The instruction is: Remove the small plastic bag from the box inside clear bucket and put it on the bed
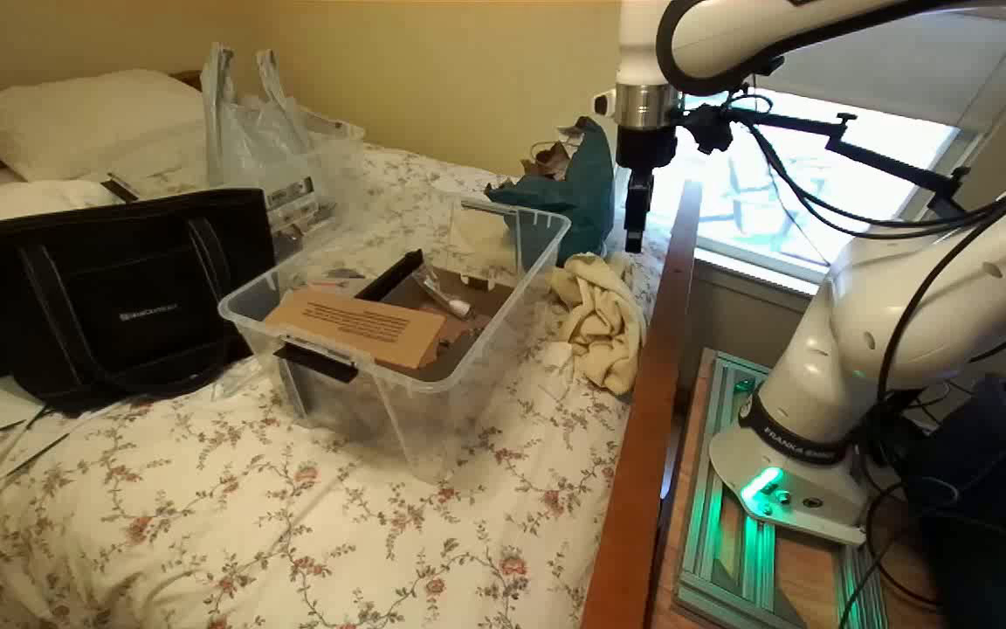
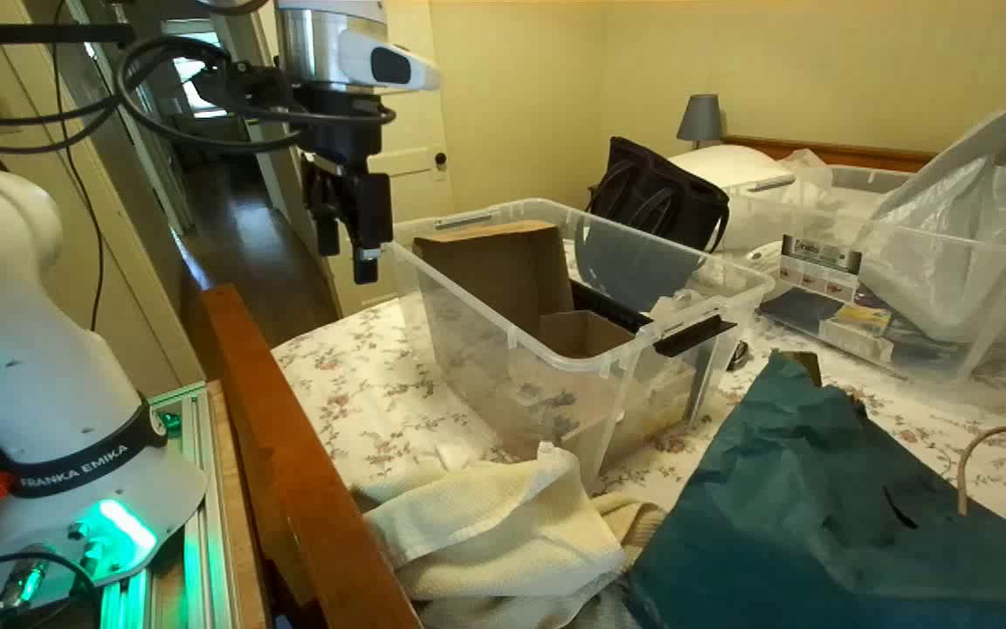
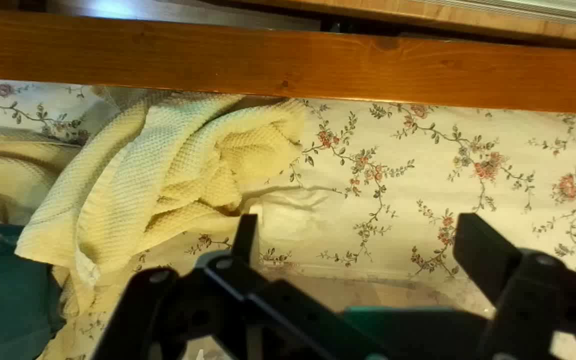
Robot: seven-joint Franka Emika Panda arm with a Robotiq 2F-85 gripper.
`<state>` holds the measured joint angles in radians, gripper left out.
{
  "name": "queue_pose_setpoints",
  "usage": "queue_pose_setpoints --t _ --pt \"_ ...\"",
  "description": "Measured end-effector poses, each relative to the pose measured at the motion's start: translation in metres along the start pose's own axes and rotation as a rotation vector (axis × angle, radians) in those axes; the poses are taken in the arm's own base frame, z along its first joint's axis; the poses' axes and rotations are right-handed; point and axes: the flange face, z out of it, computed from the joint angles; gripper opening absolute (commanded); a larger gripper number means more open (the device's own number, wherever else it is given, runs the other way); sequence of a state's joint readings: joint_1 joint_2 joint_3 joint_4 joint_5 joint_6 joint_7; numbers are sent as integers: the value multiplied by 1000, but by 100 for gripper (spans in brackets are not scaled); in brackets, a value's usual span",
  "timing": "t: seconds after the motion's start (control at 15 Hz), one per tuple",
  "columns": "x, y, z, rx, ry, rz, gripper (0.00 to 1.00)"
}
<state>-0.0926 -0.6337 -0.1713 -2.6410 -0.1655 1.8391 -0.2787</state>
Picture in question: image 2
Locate clear plastic bucket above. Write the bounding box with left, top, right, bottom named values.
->
left=391, top=198, right=773, bottom=479

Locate grey lamp shade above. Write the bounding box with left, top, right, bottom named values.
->
left=677, top=96, right=722, bottom=146

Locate white pillow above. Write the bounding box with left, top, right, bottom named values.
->
left=674, top=144, right=797, bottom=191

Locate cream towel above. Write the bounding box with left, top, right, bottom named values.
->
left=358, top=444, right=665, bottom=629

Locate black tote bag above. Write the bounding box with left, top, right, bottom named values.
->
left=587, top=138, right=729, bottom=253

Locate brown cardboard box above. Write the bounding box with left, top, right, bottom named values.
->
left=412, top=219, right=632, bottom=360

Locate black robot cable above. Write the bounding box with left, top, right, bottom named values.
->
left=0, top=0, right=398, bottom=331

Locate teal cloth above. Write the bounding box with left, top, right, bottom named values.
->
left=624, top=352, right=1006, bottom=629

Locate large clear plastic bag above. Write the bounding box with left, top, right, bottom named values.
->
left=861, top=112, right=1006, bottom=344

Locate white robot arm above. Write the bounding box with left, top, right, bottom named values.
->
left=0, top=0, right=436, bottom=622

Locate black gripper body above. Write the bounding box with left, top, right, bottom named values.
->
left=302, top=87, right=391, bottom=245

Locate wooden bed footboard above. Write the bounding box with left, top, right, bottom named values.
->
left=187, top=288, right=418, bottom=629

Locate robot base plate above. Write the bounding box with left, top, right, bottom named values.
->
left=0, top=386, right=241, bottom=629

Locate floral bed sheet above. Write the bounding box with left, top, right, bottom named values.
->
left=274, top=299, right=1006, bottom=516

